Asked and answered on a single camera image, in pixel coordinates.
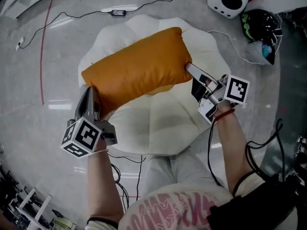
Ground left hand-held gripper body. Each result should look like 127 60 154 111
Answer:
60 117 118 158

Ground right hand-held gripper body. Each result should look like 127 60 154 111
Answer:
198 74 250 126

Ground orange pillow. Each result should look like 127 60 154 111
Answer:
81 27 194 119

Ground person's right forearm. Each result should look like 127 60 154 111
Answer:
214 101 259 197

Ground person's left forearm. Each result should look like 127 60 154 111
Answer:
86 138 124 221

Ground black shoulder bag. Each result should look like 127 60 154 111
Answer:
207 173 307 230

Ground white flower-shaped plush cushion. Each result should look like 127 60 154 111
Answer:
78 13 231 156

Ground white bag with colourful items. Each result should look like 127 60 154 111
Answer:
244 41 279 66

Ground black white-striped bag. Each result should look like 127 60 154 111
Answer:
271 15 283 64

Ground black glossy helmet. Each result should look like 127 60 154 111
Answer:
241 8 280 43

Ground white pet carrier backpack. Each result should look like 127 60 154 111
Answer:
206 0 249 20

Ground person's light grey trousers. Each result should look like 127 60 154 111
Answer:
143 149 228 196

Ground white power strip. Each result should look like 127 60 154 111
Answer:
15 36 25 52

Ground person's white pink-print shirt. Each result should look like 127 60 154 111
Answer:
85 171 267 230

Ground thin white wrist string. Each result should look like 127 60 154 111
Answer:
90 149 109 157

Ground red bead bracelet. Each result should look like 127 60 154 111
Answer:
214 108 236 122

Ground white cable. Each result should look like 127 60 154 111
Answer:
207 30 264 66

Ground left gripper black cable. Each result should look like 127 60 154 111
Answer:
110 163 130 213

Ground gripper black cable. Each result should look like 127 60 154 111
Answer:
110 163 130 213
207 120 227 188

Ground black looped bag cable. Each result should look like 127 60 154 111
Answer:
232 118 286 198

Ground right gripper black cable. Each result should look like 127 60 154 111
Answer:
207 120 227 188

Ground thin black floor cable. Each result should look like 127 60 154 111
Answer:
107 153 147 202

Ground white metal frame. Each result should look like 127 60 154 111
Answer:
15 187 52 230

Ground black power cable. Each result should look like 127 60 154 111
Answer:
18 0 213 49

